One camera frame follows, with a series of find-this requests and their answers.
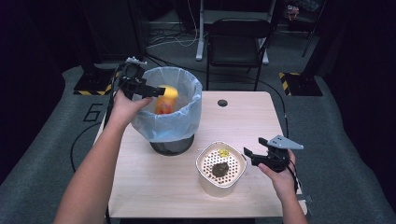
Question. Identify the person's right hand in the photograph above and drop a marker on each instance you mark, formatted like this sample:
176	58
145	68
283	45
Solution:
280	183

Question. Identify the dark cabinet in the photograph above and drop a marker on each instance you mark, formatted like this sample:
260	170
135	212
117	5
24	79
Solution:
115	28

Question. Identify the blue plastic bin liner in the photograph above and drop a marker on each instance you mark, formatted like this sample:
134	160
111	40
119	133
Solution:
174	124

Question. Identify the black mesh trash bin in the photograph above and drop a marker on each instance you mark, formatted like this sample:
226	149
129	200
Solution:
172	146

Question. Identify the black folding chair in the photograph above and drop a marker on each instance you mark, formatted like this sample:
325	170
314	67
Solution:
236	40

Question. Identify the yellow chip can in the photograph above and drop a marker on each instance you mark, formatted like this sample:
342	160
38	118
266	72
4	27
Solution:
166	101

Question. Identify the small yellow tag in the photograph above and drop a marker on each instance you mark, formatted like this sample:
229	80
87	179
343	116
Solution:
224	152

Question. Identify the dark wet tea residue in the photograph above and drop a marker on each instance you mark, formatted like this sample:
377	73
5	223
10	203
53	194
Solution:
220	169

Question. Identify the beige strainer container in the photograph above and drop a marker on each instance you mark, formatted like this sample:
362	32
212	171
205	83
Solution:
218	183

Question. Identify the hazard striped stand base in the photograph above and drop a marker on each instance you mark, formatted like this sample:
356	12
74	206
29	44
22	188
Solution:
93	85
300	84

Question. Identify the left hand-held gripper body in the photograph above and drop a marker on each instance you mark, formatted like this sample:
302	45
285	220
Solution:
132	77

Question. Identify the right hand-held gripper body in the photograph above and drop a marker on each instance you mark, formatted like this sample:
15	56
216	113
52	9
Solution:
277	155

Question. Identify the person's left hand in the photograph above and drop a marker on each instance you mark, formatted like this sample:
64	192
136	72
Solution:
126	109

